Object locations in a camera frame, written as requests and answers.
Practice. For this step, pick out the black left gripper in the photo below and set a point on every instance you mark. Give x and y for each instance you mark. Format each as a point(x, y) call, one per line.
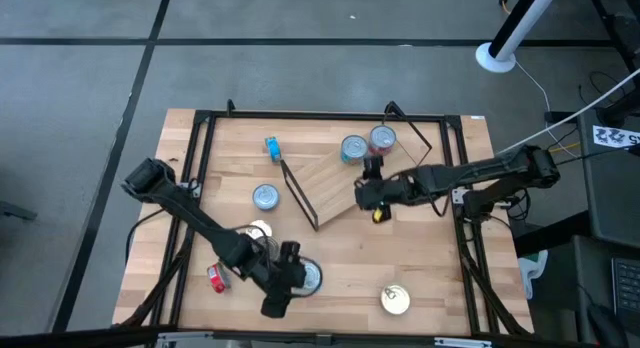
point(287, 275)

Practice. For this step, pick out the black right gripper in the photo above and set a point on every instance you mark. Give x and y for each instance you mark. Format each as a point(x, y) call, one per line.
point(380, 194)

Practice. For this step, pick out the red seafood can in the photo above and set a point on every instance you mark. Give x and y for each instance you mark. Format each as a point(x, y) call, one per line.
point(383, 137)
point(380, 153)
point(217, 279)

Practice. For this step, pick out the blue Wild Planet can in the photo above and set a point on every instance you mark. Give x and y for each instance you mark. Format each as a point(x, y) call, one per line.
point(260, 228)

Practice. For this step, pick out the green Circle Hook can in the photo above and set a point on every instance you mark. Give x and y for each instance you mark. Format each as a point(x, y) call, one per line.
point(265, 197)

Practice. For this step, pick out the gold lid seafood can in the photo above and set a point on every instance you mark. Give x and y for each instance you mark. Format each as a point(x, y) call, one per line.
point(395, 299)

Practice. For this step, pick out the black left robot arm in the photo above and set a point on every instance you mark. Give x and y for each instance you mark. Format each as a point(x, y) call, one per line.
point(180, 205)

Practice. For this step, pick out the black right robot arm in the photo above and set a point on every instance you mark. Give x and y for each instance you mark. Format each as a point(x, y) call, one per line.
point(475, 170)

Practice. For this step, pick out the yellow tag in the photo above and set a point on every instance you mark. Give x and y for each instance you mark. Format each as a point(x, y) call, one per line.
point(378, 216)

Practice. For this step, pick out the white tower fan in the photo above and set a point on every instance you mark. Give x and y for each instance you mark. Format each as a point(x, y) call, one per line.
point(487, 63)

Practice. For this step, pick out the black rig crossbeam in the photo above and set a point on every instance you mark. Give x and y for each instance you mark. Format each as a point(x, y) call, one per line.
point(100, 335)

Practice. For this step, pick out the white green bag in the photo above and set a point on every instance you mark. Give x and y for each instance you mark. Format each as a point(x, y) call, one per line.
point(532, 275)

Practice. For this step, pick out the black power adapter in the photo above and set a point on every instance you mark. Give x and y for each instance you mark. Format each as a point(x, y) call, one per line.
point(557, 117)

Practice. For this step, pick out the white marker sticker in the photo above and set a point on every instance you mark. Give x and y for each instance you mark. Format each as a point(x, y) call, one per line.
point(612, 137)

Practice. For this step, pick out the dark grey desk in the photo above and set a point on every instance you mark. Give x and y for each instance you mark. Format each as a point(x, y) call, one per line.
point(615, 188)

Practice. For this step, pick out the black keyboard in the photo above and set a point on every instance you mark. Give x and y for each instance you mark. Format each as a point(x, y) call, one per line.
point(627, 293)

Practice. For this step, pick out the black stand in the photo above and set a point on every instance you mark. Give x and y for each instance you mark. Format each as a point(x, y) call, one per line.
point(627, 35)

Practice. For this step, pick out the black metal table frame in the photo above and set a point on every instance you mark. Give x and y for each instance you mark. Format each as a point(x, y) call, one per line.
point(300, 115)

